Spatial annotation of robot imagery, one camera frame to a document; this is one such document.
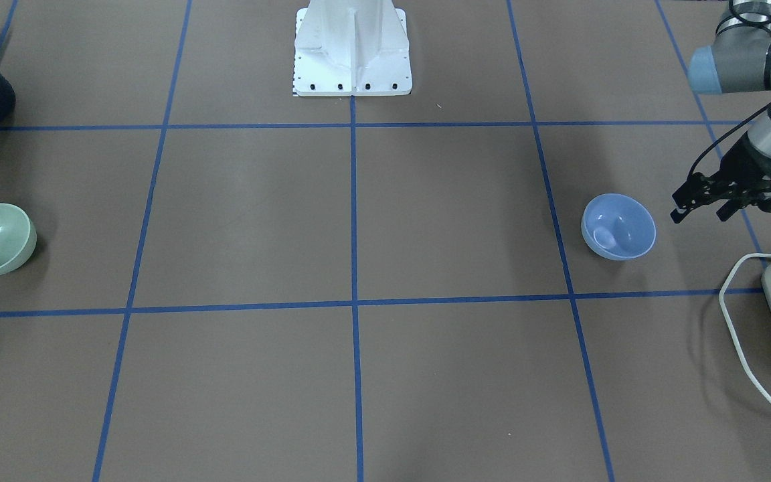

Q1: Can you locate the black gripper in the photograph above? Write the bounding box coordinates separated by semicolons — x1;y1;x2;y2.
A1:
670;141;771;224

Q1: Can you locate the blue bowl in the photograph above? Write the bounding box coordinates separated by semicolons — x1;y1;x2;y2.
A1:
580;193;657;260

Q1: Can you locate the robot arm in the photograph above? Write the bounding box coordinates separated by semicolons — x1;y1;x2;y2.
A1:
671;1;771;223

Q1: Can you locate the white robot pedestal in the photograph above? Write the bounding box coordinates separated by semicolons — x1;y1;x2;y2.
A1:
292;1;413;97

